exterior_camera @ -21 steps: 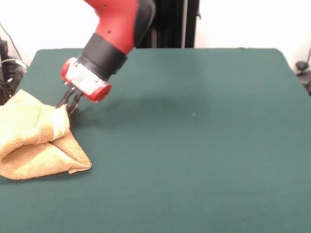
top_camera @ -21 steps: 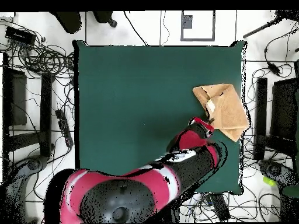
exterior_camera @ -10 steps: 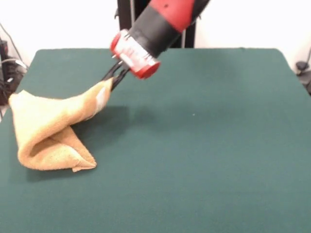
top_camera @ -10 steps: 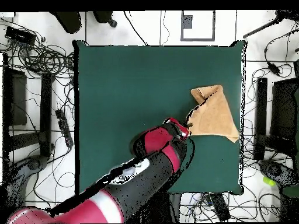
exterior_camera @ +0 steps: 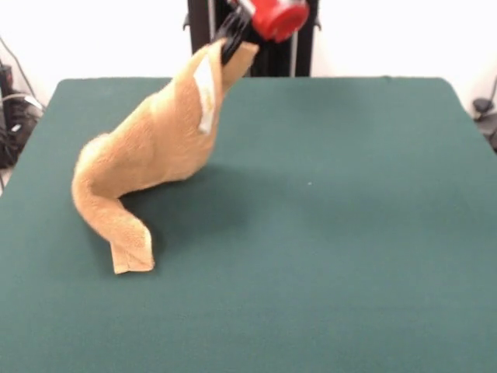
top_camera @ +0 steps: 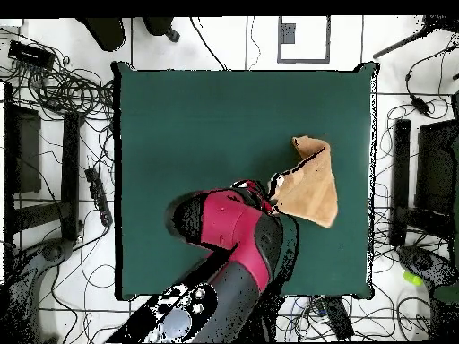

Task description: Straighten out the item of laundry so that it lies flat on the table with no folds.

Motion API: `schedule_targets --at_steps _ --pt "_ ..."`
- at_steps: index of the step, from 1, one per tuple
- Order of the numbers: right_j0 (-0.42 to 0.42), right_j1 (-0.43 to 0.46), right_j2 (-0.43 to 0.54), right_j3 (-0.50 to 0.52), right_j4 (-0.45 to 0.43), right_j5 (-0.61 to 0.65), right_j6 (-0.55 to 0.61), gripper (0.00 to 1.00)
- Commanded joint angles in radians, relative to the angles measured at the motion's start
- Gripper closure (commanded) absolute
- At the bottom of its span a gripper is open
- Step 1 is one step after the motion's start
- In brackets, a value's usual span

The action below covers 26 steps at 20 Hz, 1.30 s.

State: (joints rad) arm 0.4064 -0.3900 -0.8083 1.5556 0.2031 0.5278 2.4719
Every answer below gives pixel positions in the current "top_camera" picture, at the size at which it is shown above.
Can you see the grey square floor frame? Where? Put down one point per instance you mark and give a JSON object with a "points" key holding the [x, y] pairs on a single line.
{"points": [[279, 43]]}

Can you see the dark green table cloth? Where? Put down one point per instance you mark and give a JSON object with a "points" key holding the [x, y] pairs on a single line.
{"points": [[179, 125]]}

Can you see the black power strip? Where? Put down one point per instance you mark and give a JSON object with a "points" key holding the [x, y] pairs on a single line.
{"points": [[98, 197]]}

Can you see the tan terry towel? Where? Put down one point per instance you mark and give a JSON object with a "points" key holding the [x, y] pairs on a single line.
{"points": [[312, 193]]}

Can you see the black tripod pole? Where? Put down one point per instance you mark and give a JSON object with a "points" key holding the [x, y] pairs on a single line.
{"points": [[401, 43]]}

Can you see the small bright green object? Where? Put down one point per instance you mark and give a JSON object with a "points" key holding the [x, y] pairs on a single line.
{"points": [[412, 278]]}

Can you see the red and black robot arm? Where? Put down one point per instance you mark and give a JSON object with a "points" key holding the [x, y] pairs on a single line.
{"points": [[229, 229]]}

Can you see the black rectangular floor box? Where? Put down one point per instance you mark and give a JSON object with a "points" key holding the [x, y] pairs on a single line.
{"points": [[339, 317]]}

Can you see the dark grey stand base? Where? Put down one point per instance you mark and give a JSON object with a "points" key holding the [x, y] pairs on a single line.
{"points": [[423, 261], [53, 251]]}

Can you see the black metal stand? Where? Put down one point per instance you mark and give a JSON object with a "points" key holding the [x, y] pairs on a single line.
{"points": [[401, 172], [70, 172]]}

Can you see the black network switch box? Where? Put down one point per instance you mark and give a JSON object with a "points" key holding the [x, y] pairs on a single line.
{"points": [[30, 54]]}

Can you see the black power adapter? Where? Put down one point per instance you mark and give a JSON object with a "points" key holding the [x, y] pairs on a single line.
{"points": [[420, 105]]}

